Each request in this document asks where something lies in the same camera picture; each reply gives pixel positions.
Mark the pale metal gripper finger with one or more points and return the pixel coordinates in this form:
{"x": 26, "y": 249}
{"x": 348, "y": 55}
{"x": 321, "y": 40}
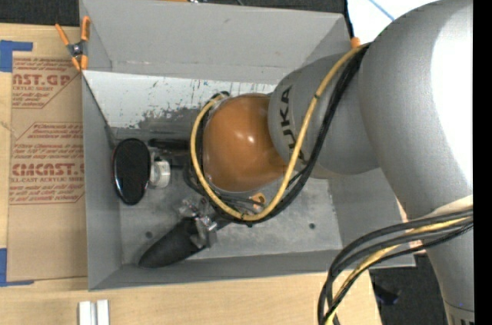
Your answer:
{"x": 193, "y": 207}
{"x": 206, "y": 233}

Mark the black cone-shaped thing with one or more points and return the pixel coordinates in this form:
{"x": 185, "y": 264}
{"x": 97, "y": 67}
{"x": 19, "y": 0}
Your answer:
{"x": 169, "y": 246}

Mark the clear tape roll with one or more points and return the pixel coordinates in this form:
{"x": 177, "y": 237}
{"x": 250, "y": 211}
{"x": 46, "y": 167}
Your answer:
{"x": 160, "y": 173}

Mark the black long tool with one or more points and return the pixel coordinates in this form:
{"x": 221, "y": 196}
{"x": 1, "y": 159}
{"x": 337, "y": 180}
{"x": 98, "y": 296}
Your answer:
{"x": 169, "y": 143}

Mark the black glossy oval thing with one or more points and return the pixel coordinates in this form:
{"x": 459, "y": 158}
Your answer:
{"x": 130, "y": 171}

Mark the brown cardboard board, red print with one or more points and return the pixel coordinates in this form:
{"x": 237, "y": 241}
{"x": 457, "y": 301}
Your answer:
{"x": 46, "y": 231}

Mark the grey metal bin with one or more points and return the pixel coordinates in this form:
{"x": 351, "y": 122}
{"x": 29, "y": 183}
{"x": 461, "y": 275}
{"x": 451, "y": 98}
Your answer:
{"x": 215, "y": 43}

